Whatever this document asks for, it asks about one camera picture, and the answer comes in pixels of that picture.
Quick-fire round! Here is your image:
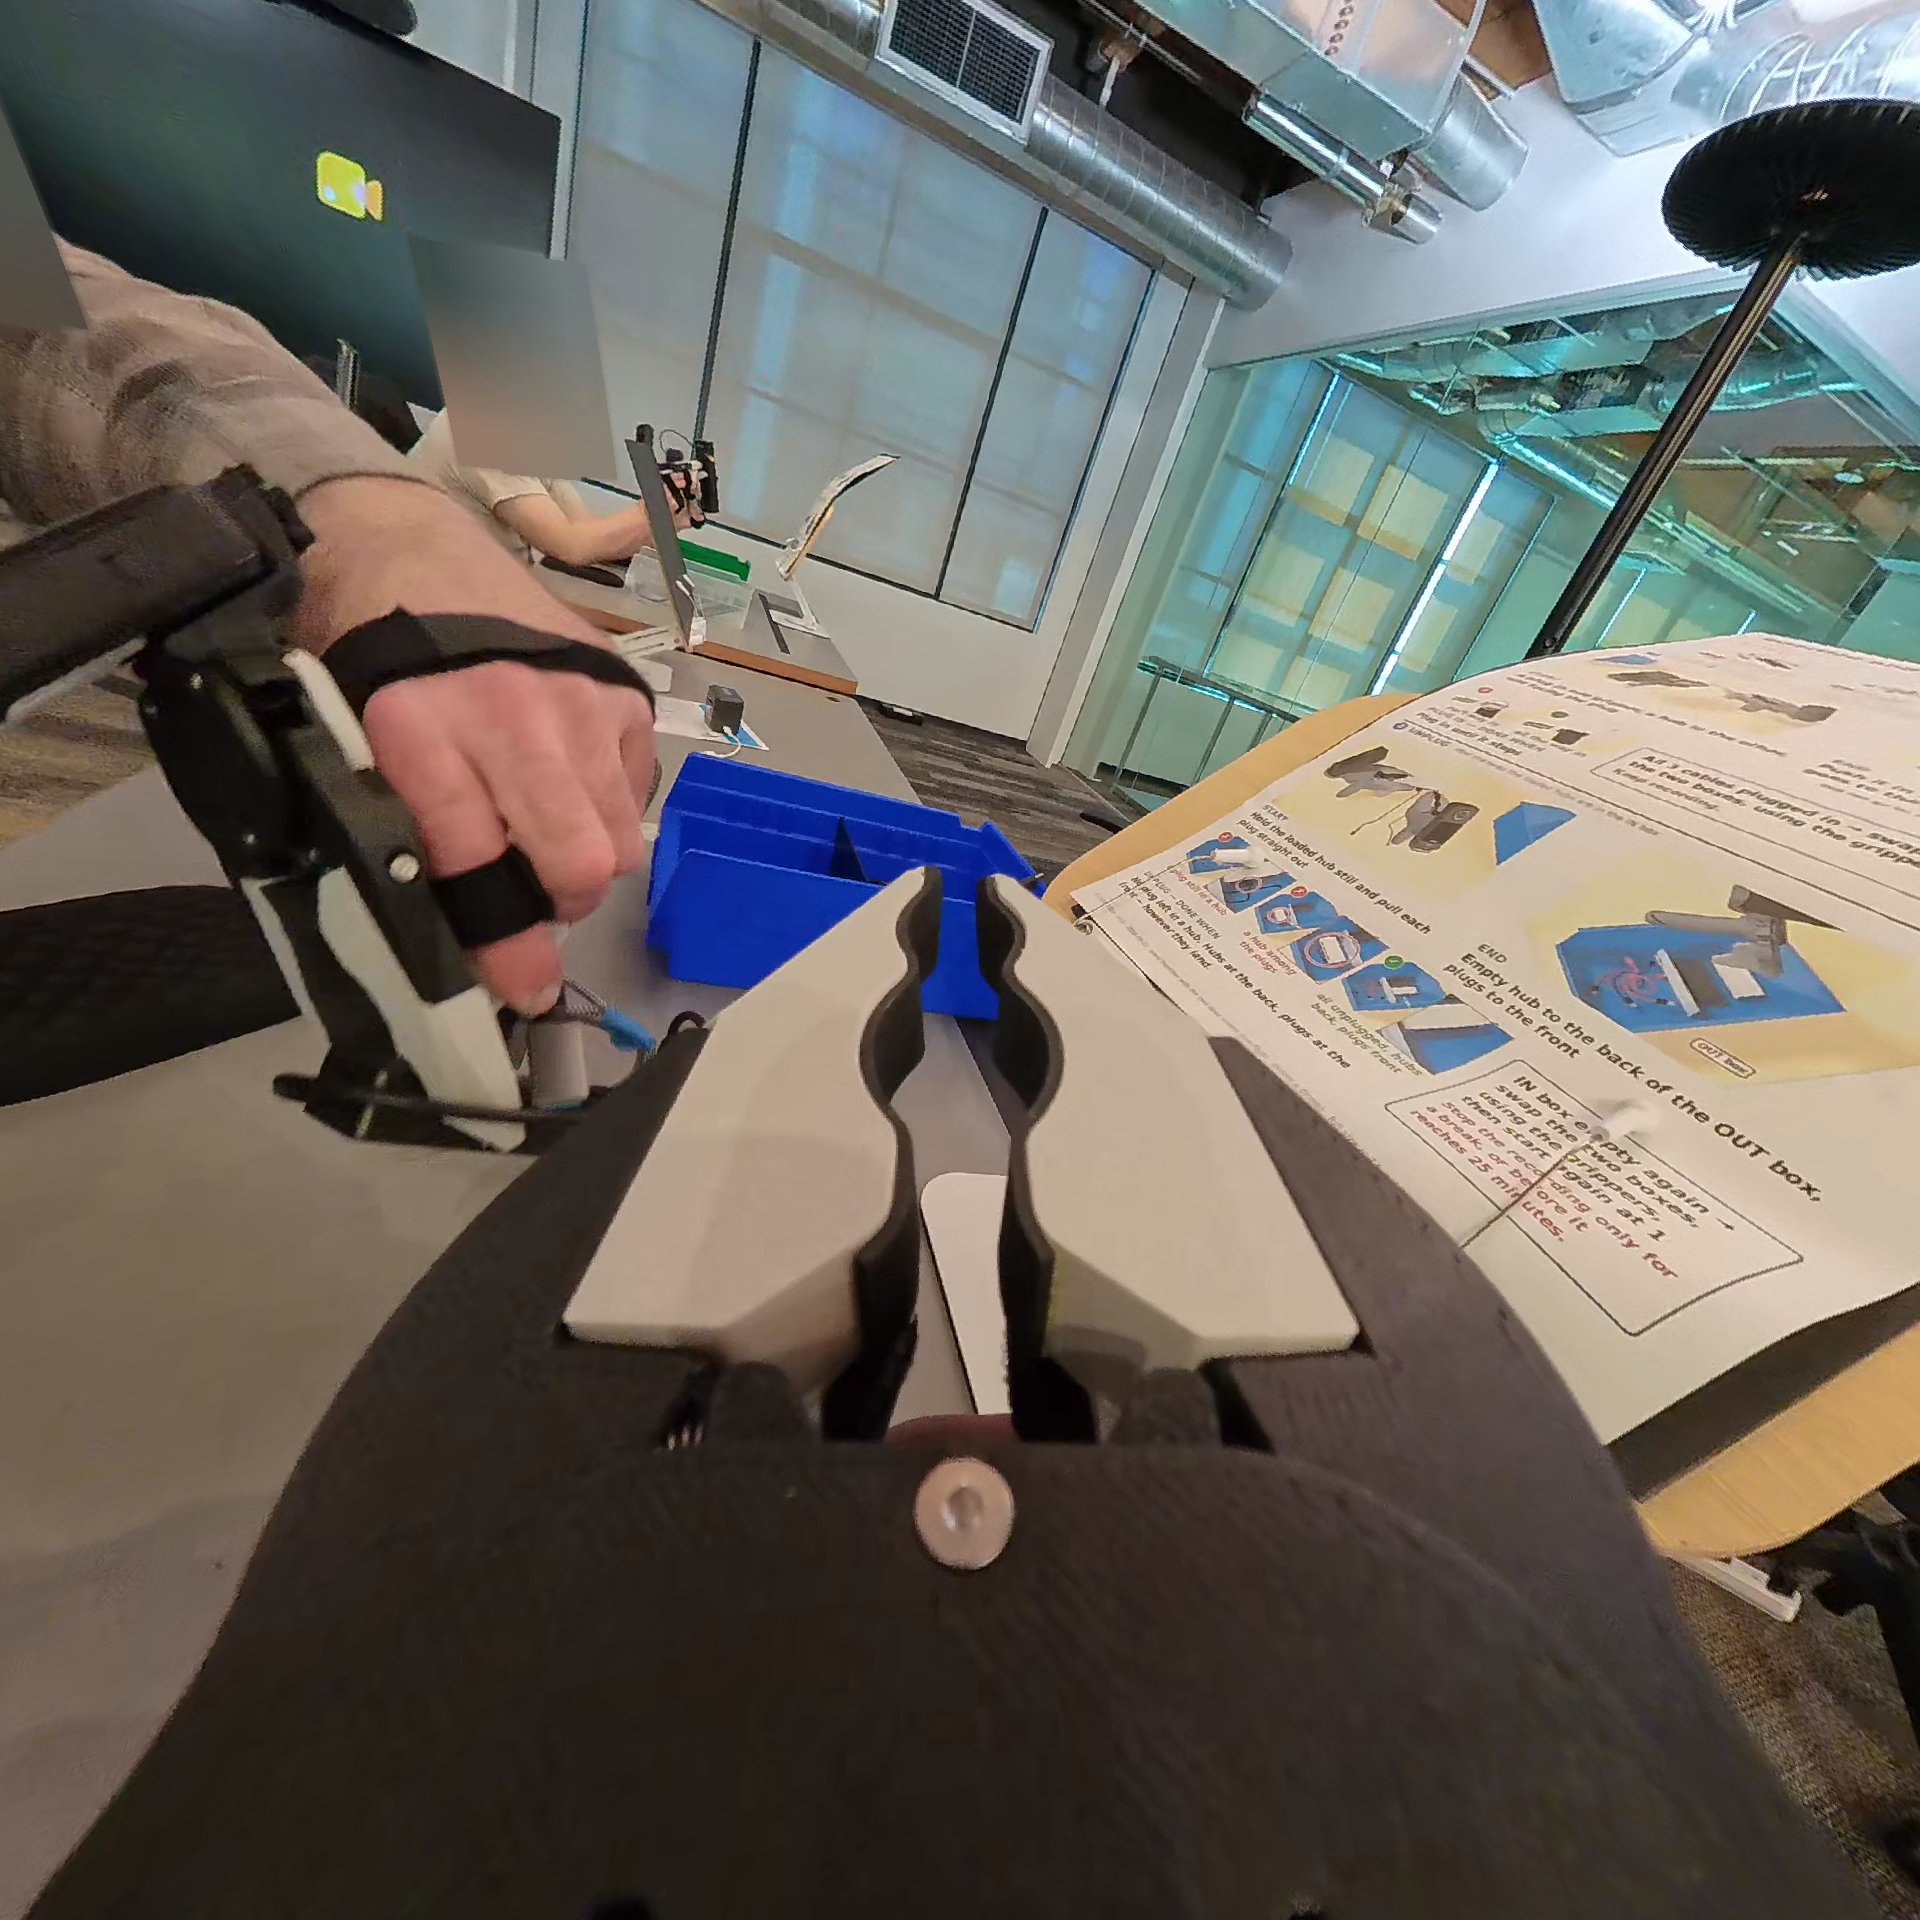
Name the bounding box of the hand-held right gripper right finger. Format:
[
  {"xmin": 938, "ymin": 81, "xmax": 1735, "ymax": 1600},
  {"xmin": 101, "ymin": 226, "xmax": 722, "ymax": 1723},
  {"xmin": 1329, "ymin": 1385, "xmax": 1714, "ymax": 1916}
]
[{"xmin": 976, "ymin": 875, "xmax": 1364, "ymax": 1443}]

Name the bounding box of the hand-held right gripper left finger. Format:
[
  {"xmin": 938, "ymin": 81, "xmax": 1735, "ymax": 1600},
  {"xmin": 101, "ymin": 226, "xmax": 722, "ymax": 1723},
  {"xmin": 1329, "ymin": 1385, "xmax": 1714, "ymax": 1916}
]
[{"xmin": 561, "ymin": 873, "xmax": 944, "ymax": 1443}]

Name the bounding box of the blue usb cable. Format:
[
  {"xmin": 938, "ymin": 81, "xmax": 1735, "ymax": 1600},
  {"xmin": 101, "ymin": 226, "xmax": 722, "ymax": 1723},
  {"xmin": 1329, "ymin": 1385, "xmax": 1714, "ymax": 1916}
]
[{"xmin": 497, "ymin": 997, "xmax": 716, "ymax": 1146}]

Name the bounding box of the blue plastic bin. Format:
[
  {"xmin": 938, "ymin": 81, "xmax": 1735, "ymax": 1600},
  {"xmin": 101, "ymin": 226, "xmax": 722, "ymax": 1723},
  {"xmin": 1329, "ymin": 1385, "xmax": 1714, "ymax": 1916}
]
[{"xmin": 643, "ymin": 748, "xmax": 1049, "ymax": 1024}]

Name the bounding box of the person's left forearm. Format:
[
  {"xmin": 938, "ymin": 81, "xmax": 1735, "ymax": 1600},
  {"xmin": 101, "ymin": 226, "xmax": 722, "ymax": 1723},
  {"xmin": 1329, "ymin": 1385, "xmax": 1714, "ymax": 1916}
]
[{"xmin": 0, "ymin": 242, "xmax": 436, "ymax": 565}]

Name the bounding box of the person's left hand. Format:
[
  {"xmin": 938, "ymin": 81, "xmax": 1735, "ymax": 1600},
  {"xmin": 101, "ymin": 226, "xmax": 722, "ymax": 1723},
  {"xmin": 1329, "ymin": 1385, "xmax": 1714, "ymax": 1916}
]
[{"xmin": 292, "ymin": 472, "xmax": 665, "ymax": 1016}]

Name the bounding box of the white stand base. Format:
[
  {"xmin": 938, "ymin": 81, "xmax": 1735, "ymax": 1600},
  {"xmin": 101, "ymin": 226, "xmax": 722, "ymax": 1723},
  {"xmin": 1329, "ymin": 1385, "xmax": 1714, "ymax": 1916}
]
[{"xmin": 913, "ymin": 1172, "xmax": 1023, "ymax": 1417}]

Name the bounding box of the black wrist rest pad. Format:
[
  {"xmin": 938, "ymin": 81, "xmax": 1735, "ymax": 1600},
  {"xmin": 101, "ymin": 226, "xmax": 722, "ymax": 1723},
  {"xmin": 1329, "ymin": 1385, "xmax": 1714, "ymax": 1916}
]
[{"xmin": 0, "ymin": 880, "xmax": 306, "ymax": 1113}]

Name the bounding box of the printed instruction sheet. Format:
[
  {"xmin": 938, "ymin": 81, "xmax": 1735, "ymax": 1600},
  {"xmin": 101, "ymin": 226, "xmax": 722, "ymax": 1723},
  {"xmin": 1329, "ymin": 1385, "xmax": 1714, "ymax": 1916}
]
[{"xmin": 1074, "ymin": 634, "xmax": 1920, "ymax": 1449}]

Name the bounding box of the wooden side table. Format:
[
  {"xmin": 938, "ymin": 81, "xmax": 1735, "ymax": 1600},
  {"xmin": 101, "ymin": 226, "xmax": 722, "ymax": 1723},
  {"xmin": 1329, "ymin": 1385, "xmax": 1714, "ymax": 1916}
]
[{"xmin": 552, "ymin": 568, "xmax": 866, "ymax": 698}]

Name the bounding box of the white desk lamp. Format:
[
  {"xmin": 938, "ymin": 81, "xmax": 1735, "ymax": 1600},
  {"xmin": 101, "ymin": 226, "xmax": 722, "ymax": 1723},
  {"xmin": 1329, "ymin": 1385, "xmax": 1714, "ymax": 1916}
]
[{"xmin": 774, "ymin": 451, "xmax": 904, "ymax": 589}]

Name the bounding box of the instruction sheet on stand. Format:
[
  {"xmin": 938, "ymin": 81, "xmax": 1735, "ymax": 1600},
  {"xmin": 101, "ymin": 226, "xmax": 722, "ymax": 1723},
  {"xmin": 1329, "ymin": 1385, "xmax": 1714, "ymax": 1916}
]
[{"xmin": 1033, "ymin": 694, "xmax": 1920, "ymax": 1561}]

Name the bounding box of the black pole stand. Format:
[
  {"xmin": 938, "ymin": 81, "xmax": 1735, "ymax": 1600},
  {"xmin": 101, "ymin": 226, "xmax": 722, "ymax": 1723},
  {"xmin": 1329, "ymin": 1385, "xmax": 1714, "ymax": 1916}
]
[{"xmin": 1528, "ymin": 94, "xmax": 1920, "ymax": 659}]

